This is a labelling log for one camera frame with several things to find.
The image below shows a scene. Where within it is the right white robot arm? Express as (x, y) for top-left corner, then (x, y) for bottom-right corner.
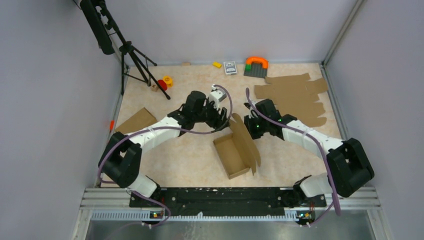
(243, 99), (375, 206)

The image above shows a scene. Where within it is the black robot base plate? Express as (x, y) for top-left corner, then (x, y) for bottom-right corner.
(129, 186), (327, 220)

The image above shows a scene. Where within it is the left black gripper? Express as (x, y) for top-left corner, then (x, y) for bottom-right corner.
(193, 96), (230, 131)

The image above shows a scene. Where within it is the yellow toy block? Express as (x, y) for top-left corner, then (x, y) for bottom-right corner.
(212, 61), (222, 69)

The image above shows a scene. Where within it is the purple cable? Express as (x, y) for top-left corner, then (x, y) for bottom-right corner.
(96, 84), (234, 229)
(245, 87), (342, 228)

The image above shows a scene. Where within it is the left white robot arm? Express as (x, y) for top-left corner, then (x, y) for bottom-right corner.
(97, 85), (232, 207)

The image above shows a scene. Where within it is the playing card deck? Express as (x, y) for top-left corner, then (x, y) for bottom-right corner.
(223, 61), (238, 76)

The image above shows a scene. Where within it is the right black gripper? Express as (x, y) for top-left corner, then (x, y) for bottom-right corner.
(240, 114), (269, 141)

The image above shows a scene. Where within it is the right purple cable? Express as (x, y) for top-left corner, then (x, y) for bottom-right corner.
(245, 87), (342, 228)

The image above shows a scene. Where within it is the stack of flat cardboard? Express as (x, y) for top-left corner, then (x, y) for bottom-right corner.
(253, 73), (328, 128)

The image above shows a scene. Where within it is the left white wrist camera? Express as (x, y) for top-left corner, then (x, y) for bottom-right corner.
(208, 85), (227, 110)

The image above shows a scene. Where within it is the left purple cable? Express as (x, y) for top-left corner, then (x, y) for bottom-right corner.
(96, 84), (234, 229)

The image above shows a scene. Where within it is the folded brown cardboard box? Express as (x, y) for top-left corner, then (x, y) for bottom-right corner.
(115, 107), (157, 134)

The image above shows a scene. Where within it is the orange U-shaped toy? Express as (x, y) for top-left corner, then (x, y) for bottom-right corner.
(245, 56), (269, 69)

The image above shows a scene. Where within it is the dark grey building plate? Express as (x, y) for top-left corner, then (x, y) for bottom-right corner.
(243, 63), (268, 79)

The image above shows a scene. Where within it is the yellow round disc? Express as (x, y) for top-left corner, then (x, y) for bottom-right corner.
(162, 75), (174, 88)

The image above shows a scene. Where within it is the small wooden cube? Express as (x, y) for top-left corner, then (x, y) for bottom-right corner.
(150, 85), (159, 92)

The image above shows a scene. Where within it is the black camera tripod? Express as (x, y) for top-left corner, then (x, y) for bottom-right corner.
(77, 0), (171, 100)

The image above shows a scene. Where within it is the red round disc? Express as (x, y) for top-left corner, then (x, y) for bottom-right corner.
(157, 79), (168, 91)

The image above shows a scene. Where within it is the orange clip on frame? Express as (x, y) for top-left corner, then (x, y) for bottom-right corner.
(109, 120), (115, 132)

